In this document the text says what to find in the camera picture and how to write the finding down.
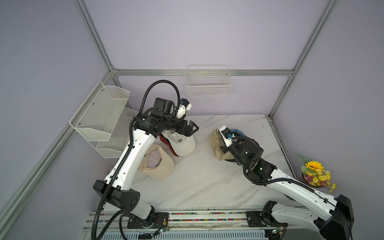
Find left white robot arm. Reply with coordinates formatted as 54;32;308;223
93;98;199;228

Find khaki tan baseball cap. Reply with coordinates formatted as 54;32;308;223
209;129;236;162

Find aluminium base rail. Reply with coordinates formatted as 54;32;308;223
80;209;331;240

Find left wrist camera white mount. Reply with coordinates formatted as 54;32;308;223
176;98;192;120

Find aluminium frame rails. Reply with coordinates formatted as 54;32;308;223
1;1;339;229

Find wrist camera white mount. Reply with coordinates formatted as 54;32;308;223
176;98;192;120
219;126;235;148

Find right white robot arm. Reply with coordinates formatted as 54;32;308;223
221;134;355;240

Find sunflower bouquet in vase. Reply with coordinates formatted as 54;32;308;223
295;154;338;193

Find dark navy baseball cap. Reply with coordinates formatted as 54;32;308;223
231;129;247;137

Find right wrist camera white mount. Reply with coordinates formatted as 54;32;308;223
219;126;235;148

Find left black corrugated cable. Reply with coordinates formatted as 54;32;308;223
90;79;181;240

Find white mesh two-tier shelf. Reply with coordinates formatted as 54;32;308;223
69;82;138;159

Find white baseball cap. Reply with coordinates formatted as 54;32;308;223
159;130;196;157

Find white wire wall basket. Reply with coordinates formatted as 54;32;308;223
187;65;232;97

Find beige baseball cap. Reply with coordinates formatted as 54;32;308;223
138;144;175;181

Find dark red baseball cap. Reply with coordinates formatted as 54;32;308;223
159;133;179;157

